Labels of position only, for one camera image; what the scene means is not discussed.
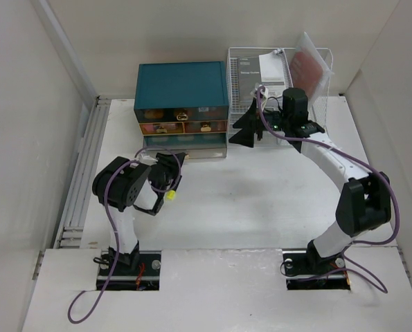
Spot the grey Canon setup guide booklet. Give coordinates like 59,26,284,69
237,48,293,102

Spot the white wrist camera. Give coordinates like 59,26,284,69
137,154,158,166
251,83,269,102

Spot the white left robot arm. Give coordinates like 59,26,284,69
92,152,187,275

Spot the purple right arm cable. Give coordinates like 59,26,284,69
256,86,400,295

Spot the pink yellow highlighter marker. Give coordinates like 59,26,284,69
165,190,176,201

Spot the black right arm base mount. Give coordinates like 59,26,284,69
280,249,350,291

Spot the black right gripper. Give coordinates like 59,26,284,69
229,98,291,148

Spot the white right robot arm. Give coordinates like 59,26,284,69
229,86,391,275

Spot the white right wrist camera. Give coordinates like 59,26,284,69
251,83,269,102

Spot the white wire mesh file rack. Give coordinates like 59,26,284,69
226,47,333,147

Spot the teal drawer organizer box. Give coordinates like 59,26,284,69
134,61,229,159

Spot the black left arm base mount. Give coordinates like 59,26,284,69
93,250,162,291

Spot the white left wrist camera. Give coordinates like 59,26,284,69
137,154,158,166

